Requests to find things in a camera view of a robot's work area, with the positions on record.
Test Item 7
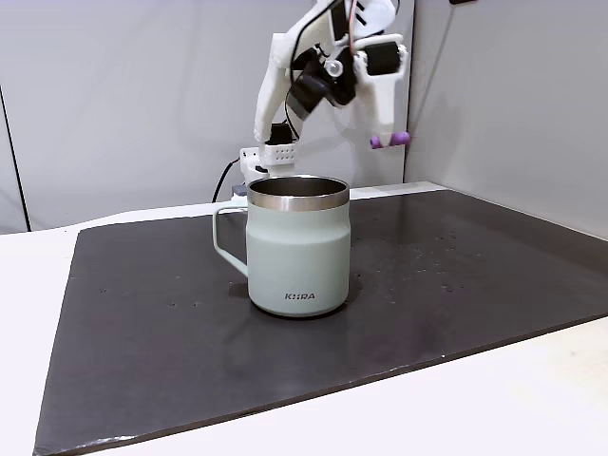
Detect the purple pen grip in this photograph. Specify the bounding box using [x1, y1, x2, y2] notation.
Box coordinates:
[370, 131, 411, 150]

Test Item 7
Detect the pale green steel mug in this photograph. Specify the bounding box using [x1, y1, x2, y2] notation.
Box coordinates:
[211, 176, 352, 319]

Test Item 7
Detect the black table mat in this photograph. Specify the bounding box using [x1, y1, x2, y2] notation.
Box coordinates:
[31, 188, 608, 456]

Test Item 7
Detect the red white servo wire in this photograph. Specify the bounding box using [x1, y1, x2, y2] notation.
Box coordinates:
[348, 0, 363, 57]

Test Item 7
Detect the black camera box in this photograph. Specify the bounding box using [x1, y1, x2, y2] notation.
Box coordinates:
[288, 47, 358, 120]

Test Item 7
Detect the black power cable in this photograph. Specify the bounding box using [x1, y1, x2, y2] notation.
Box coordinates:
[211, 160, 240, 203]

